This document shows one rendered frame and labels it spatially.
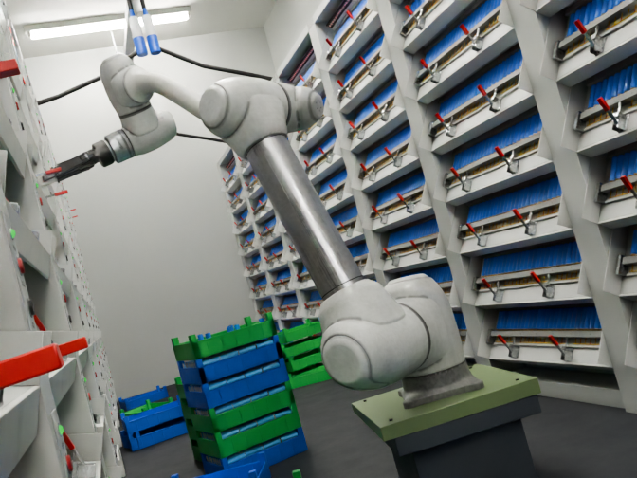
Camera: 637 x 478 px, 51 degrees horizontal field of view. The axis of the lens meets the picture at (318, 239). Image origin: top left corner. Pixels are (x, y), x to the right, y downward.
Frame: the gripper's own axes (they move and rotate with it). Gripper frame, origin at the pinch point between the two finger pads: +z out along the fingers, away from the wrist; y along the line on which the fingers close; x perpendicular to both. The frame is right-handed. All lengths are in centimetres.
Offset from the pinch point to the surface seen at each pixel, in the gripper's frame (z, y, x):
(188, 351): -14, -21, 65
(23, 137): 2, 62, 5
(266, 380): -31, -20, 86
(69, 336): 12, 62, 43
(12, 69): 4, 150, 26
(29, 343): 13, 132, 43
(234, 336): -29, -18, 68
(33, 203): 6, 61, 17
